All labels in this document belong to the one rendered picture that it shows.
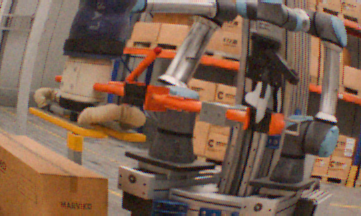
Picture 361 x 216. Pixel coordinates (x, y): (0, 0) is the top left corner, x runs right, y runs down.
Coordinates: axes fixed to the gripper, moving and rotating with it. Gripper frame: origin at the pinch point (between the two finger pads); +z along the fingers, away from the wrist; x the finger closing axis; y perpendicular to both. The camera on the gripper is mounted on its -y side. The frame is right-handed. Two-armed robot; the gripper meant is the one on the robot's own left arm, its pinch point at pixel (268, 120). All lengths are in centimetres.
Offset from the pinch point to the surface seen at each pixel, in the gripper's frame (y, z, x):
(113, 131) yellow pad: 48.1, 11.6, -3.2
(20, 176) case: 78, 38, 20
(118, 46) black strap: 49, -12, 0
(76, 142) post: 110, 28, -49
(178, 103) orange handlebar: 23.3, 0.3, 3.9
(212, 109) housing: 14.2, 0.0, 3.8
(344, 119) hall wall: 215, 9, -833
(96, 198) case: 63, 39, -13
